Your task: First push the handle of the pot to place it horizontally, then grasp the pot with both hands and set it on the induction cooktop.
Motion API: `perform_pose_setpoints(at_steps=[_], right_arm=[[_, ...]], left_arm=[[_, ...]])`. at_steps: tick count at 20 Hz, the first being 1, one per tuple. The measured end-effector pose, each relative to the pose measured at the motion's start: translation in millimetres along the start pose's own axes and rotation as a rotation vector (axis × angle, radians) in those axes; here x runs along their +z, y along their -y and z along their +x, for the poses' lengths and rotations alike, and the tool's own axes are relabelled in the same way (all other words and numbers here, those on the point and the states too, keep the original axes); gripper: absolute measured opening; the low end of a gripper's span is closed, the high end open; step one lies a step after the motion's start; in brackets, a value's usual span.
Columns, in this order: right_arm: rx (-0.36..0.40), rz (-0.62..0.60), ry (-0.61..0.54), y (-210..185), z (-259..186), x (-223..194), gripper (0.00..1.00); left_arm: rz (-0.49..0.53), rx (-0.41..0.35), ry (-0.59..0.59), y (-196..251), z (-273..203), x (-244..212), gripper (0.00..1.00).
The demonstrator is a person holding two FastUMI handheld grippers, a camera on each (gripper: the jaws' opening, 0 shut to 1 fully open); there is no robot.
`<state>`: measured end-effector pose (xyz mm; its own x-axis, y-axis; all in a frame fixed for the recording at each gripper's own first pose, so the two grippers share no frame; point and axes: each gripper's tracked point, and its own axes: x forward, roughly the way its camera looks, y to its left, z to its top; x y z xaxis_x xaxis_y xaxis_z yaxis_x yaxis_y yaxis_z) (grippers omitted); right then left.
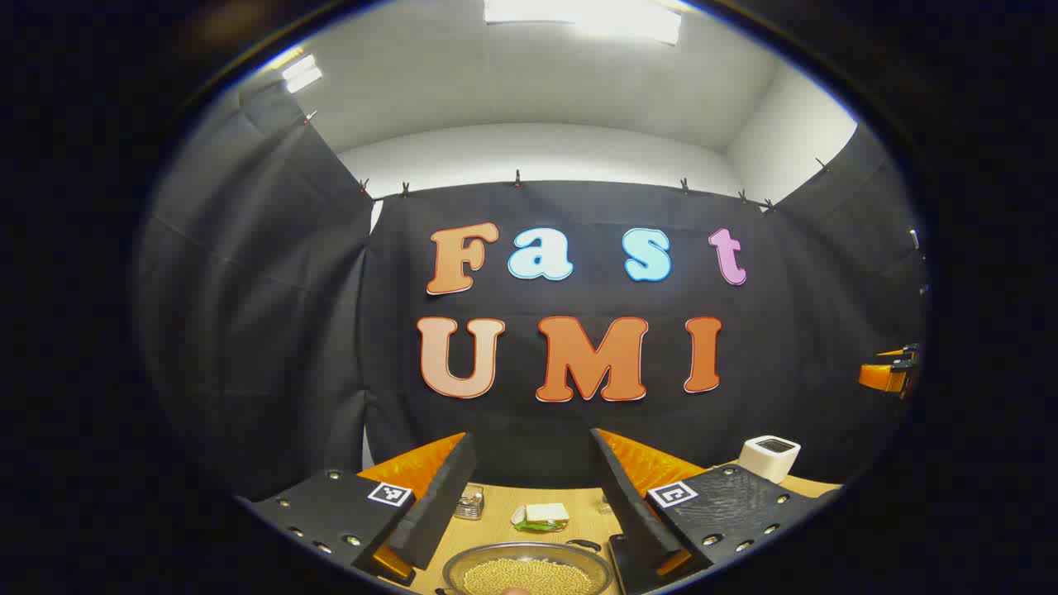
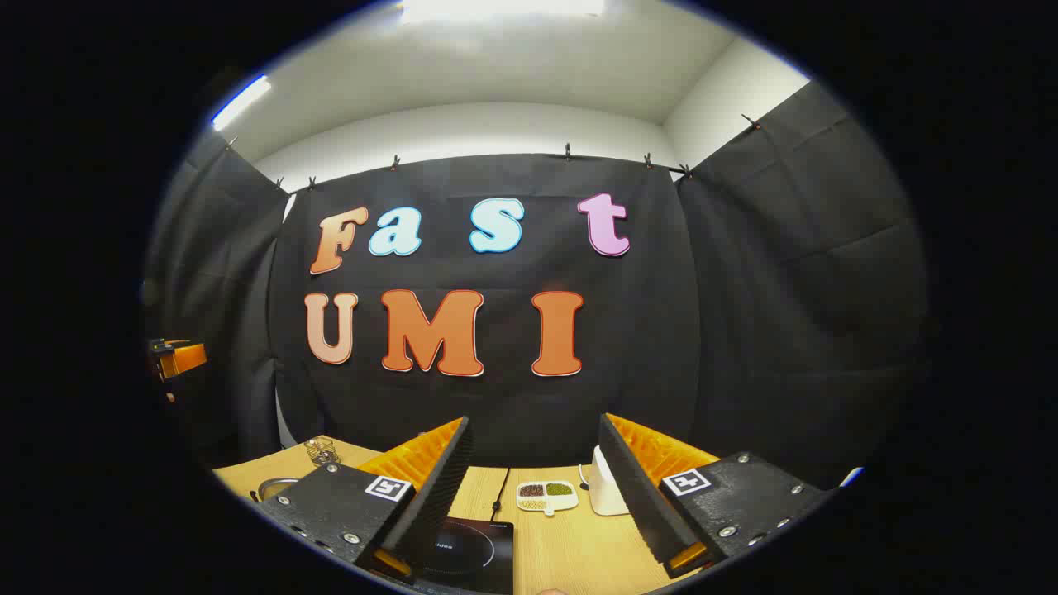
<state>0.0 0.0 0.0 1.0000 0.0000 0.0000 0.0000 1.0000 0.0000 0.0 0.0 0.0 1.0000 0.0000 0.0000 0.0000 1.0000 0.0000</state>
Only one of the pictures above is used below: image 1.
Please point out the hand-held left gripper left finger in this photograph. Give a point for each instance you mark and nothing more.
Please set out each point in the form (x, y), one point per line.
(446, 487)

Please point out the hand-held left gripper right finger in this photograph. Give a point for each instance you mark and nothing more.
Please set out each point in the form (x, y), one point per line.
(628, 496)

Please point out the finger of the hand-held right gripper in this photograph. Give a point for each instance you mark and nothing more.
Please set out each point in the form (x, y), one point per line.
(880, 376)

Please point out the black induction cooktop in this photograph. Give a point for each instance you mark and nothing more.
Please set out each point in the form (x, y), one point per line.
(618, 566)

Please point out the metal mesh utensil holder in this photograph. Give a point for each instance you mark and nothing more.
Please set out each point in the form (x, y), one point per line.
(469, 504)

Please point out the small white plate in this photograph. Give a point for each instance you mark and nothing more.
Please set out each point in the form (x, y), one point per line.
(518, 519)

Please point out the sandwich with lettuce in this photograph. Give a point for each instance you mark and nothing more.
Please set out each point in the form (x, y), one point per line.
(545, 513)

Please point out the pile of soybeans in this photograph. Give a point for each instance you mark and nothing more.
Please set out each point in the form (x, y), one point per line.
(529, 577)

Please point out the white toaster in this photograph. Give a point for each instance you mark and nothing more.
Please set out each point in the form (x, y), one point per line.
(764, 463)

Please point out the small ceiling light panel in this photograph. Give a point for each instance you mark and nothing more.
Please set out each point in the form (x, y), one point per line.
(302, 74)

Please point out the large ceiling light panel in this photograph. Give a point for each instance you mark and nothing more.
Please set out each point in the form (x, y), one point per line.
(595, 15)

